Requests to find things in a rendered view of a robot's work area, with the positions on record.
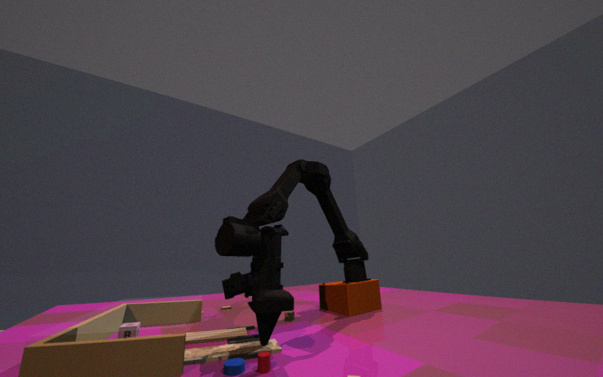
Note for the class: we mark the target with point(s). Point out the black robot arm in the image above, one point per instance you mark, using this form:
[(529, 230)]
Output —
[(238, 237)]

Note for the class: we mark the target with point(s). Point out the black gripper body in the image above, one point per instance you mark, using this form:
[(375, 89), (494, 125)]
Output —
[(271, 297)]

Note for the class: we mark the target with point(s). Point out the red cylinder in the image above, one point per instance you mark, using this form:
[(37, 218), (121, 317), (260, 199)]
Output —
[(263, 362)]

